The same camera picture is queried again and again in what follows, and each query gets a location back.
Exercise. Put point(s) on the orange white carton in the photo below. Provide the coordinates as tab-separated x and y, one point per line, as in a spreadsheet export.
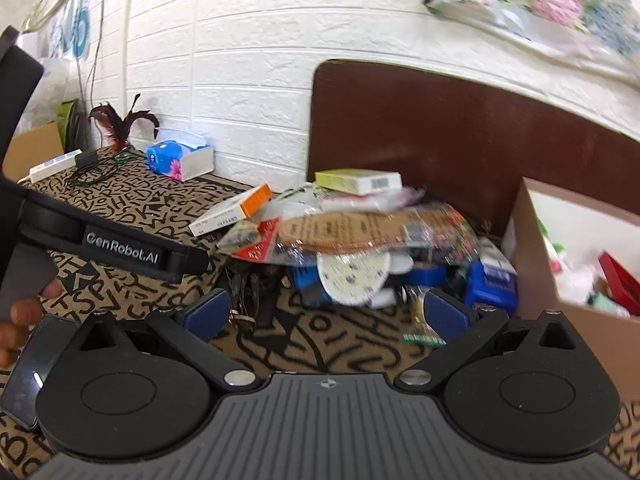
230	210

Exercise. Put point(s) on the red feather duster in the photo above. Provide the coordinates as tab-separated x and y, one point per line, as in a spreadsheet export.
120	125

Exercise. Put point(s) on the blue plastic box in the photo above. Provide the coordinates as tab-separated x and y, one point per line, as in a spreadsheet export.
492	290

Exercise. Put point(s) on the brown wooden headboard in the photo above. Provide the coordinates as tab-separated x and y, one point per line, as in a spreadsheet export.
450	125

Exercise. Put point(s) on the white power strip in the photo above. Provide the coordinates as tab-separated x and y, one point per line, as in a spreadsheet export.
52	166

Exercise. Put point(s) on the white pink printed packet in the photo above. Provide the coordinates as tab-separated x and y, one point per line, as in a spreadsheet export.
365	202

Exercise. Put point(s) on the green bag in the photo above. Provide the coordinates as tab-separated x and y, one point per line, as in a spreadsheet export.
67	122

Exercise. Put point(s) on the white patterned insole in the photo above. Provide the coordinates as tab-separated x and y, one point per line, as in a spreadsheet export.
355	277

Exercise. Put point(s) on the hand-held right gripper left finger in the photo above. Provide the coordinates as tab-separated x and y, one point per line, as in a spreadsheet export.
207	312

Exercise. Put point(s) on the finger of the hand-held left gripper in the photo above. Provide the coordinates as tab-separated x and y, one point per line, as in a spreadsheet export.
190	262

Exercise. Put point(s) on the blue floral tissue box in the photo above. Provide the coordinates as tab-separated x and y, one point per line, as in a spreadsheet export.
175	157

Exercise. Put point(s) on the green strip packet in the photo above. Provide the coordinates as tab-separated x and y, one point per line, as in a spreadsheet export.
425	340

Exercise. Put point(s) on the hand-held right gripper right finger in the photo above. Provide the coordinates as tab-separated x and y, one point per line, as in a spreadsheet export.
445	316

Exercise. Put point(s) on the red packet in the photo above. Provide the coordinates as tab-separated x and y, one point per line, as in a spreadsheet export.
257	245

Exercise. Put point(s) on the blue wall decoration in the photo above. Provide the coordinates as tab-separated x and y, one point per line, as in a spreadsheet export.
75	25

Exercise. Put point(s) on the black blue insole package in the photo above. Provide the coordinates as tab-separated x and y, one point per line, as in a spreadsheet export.
425	276

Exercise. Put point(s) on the brown letter-print blanket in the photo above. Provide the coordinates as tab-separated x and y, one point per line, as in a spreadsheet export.
150	210

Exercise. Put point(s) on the person's left hand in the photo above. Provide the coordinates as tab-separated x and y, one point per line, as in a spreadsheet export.
20	322

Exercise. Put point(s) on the yellow green carton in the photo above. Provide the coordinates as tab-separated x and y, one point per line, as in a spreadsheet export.
355	180

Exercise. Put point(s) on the brown insoles in clear bag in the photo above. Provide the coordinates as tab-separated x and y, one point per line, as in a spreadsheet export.
340	232

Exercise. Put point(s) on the red box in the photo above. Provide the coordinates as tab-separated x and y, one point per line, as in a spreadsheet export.
622	280

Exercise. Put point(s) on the small brown cardboard box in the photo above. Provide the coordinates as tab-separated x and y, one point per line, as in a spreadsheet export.
35	150

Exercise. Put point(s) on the black smartphone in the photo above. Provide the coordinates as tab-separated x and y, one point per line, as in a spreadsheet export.
25	385

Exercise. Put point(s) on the large cardboard box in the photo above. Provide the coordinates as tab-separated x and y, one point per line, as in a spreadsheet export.
535	280

